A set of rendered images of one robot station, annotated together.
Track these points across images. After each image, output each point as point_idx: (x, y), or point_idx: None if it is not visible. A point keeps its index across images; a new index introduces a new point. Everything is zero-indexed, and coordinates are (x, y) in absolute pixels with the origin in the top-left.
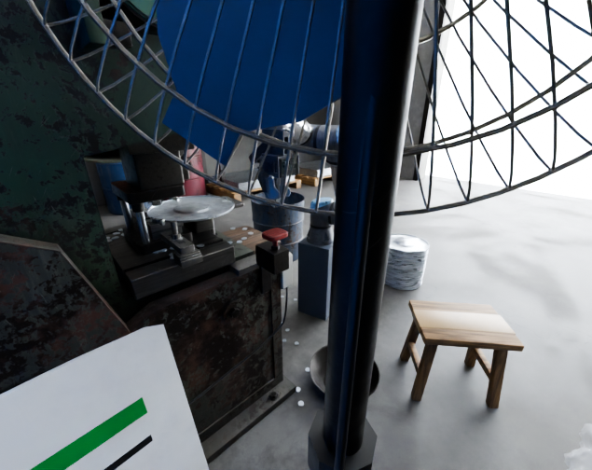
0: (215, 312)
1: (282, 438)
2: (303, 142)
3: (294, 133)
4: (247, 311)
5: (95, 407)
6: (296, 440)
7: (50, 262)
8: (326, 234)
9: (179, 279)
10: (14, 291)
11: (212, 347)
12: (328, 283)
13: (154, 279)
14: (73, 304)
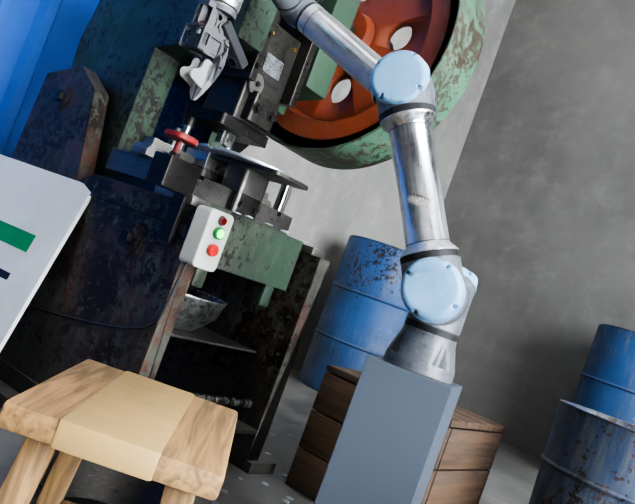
0: (120, 223)
1: (1, 440)
2: (372, 93)
3: (209, 1)
4: (139, 257)
5: (25, 212)
6: None
7: (88, 94)
8: (404, 338)
9: (132, 170)
10: (70, 104)
11: (96, 266)
12: (339, 458)
13: (121, 156)
14: (76, 130)
